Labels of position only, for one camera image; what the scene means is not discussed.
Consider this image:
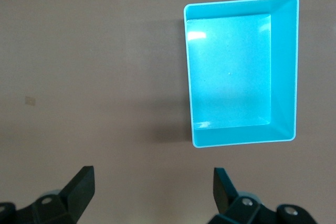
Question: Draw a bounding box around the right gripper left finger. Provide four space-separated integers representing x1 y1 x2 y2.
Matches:
0 165 96 224

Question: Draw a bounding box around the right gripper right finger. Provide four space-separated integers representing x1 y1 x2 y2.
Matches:
207 167 317 224

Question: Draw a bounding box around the turquoise blue plastic box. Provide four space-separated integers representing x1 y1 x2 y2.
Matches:
183 0 300 148

